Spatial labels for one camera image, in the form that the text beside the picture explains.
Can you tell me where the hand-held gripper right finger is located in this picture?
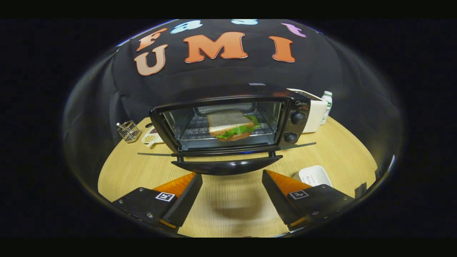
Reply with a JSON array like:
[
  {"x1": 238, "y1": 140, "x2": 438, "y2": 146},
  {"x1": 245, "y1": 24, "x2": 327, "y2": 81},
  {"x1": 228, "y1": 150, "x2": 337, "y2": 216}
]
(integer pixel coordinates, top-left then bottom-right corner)
[{"x1": 262, "y1": 170, "x2": 356, "y2": 232}]

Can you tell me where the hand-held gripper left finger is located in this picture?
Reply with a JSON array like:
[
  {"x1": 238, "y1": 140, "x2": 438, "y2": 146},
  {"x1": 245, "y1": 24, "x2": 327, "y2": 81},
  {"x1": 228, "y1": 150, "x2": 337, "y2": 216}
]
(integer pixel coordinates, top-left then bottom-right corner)
[{"x1": 111, "y1": 172, "x2": 203, "y2": 233}]

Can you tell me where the black toaster oven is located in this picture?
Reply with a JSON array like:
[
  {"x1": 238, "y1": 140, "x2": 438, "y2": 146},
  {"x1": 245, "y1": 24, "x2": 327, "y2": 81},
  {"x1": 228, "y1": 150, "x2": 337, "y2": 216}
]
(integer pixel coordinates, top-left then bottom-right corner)
[{"x1": 137, "y1": 83, "x2": 317, "y2": 176}]

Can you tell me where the lettuce sandwich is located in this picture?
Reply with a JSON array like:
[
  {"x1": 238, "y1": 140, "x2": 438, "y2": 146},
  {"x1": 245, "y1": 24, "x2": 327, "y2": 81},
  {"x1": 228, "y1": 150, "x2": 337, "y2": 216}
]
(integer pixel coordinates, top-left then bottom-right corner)
[{"x1": 206, "y1": 109, "x2": 262, "y2": 142}]

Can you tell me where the white pop-up toaster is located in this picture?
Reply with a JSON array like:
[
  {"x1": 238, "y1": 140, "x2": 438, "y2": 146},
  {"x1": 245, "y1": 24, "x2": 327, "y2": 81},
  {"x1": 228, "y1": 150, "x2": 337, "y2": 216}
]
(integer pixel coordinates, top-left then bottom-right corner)
[{"x1": 287, "y1": 88, "x2": 328, "y2": 133}]

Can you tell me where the white rectangular plate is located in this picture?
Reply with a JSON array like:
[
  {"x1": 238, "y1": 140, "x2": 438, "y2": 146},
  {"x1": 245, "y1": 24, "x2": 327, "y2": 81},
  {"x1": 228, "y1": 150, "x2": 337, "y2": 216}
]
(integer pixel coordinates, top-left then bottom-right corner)
[{"x1": 298, "y1": 165, "x2": 333, "y2": 187}]

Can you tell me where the white green-label drink bottle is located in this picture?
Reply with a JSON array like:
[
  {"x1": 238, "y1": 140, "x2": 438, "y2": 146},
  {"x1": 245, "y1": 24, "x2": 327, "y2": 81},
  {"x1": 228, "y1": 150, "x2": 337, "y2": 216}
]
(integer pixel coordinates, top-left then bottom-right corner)
[{"x1": 320, "y1": 91, "x2": 333, "y2": 126}]

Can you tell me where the black backdrop cloth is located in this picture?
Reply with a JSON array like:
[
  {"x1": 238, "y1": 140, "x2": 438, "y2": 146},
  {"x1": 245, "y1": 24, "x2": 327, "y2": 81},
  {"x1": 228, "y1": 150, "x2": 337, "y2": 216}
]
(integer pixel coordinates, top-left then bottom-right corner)
[{"x1": 61, "y1": 19, "x2": 406, "y2": 215}]

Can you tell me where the metal wire basket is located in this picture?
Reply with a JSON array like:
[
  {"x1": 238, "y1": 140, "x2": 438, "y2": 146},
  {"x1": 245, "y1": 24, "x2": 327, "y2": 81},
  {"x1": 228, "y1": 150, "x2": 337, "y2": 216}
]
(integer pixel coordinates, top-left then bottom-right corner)
[{"x1": 116, "y1": 120, "x2": 142, "y2": 143}]

